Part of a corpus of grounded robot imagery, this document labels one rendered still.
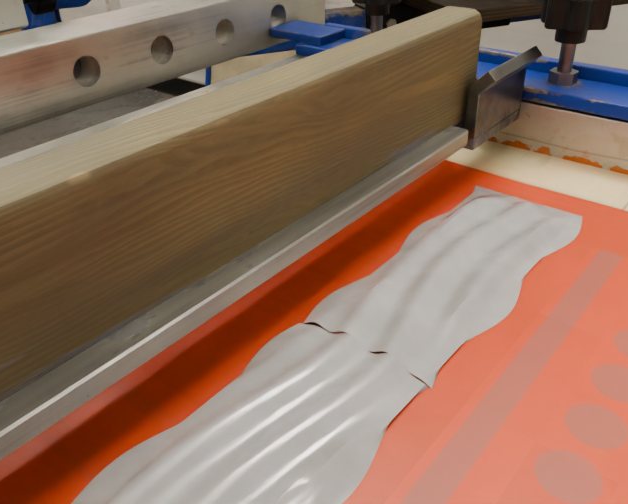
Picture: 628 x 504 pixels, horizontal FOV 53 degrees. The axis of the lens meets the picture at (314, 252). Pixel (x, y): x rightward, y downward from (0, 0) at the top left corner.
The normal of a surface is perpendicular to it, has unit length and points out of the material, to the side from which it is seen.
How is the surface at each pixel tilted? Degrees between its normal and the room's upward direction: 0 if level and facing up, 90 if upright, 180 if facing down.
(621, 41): 90
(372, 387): 30
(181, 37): 90
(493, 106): 90
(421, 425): 0
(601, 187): 0
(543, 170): 0
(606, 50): 90
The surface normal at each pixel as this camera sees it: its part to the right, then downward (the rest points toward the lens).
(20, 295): 0.77, 0.33
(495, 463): -0.03, -0.84
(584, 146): -0.63, 0.43
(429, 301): 0.47, -0.60
